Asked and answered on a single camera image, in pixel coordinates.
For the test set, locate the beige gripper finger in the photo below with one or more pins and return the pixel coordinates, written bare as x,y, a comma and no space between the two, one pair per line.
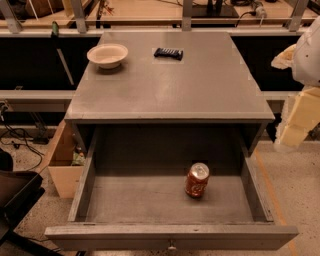
300,115
285,59

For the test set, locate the red coke can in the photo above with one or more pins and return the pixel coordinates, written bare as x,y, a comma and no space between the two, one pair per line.
197,180

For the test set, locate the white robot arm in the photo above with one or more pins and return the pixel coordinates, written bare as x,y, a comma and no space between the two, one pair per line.
306,66

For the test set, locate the grey cabinet counter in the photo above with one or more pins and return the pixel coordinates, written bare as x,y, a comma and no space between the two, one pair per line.
211,83

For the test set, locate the open grey top drawer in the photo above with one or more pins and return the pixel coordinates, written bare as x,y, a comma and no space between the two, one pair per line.
131,195

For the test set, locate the silver drawer knob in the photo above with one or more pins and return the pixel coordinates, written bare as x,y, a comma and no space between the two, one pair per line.
171,246

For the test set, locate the dark blue snack bar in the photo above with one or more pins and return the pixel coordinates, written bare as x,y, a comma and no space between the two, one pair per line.
171,53

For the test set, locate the white bowl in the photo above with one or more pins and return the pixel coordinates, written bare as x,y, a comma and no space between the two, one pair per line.
107,56

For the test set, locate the wooden box on floor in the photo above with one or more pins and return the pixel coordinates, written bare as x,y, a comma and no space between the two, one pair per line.
64,172

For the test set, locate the black chair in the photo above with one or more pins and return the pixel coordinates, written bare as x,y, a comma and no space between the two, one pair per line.
19,191

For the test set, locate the green-handled tool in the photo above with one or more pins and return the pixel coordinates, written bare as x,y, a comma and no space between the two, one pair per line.
55,38

